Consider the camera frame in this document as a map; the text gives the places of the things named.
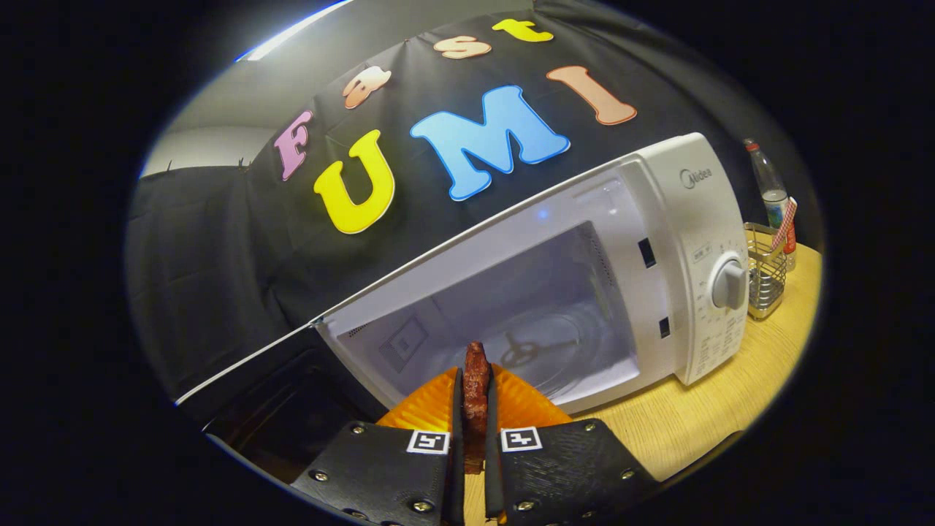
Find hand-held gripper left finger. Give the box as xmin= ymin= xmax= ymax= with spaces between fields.
xmin=291 ymin=367 xmax=465 ymax=526

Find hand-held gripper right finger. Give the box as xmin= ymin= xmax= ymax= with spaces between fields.
xmin=484 ymin=364 xmax=662 ymax=526

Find red-brown meat piece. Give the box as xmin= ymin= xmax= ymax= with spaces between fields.
xmin=462 ymin=341 xmax=492 ymax=474

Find white toaster oven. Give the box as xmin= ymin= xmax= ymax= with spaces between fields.
xmin=174 ymin=132 xmax=751 ymax=483

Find glass turntable plate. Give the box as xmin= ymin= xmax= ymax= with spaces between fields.
xmin=467 ymin=310 xmax=636 ymax=399

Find red white striped straw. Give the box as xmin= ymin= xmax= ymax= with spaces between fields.
xmin=771 ymin=196 xmax=798 ymax=253

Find clear plastic water bottle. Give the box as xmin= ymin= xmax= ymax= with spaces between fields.
xmin=744 ymin=138 xmax=797 ymax=253

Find metal wire basket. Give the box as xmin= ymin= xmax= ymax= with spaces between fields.
xmin=744 ymin=222 xmax=788 ymax=321

